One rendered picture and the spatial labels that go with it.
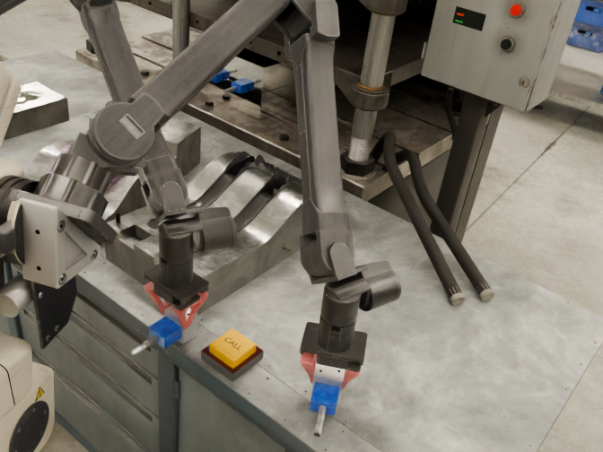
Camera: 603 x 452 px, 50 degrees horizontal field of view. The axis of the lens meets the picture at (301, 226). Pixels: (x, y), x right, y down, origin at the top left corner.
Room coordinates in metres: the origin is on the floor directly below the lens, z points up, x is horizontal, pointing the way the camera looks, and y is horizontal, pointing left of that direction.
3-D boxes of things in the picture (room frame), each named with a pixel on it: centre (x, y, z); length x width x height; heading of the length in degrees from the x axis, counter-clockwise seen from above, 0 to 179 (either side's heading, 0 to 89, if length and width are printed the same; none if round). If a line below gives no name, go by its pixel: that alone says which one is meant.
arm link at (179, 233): (0.87, 0.20, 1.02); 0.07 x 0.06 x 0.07; 120
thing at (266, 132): (2.25, 0.14, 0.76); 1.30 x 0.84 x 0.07; 56
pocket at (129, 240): (1.04, 0.33, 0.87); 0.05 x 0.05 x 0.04; 56
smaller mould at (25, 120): (1.63, 0.82, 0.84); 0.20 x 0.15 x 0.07; 146
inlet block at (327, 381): (0.73, -0.08, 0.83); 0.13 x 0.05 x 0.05; 174
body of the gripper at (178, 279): (0.86, 0.20, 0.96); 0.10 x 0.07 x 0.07; 56
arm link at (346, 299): (0.77, -0.08, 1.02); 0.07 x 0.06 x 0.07; 128
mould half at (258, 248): (1.19, 0.15, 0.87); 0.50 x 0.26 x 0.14; 146
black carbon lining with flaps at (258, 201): (1.19, 0.17, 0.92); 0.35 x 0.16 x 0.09; 146
